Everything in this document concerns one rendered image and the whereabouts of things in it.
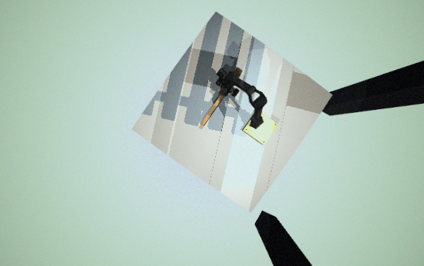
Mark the wooden rail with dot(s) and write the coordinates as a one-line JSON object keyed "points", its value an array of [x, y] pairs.
{"points": [[212, 110]]}

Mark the wooden post with slot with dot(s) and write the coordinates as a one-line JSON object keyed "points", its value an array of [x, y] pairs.
{"points": [[238, 71]]}

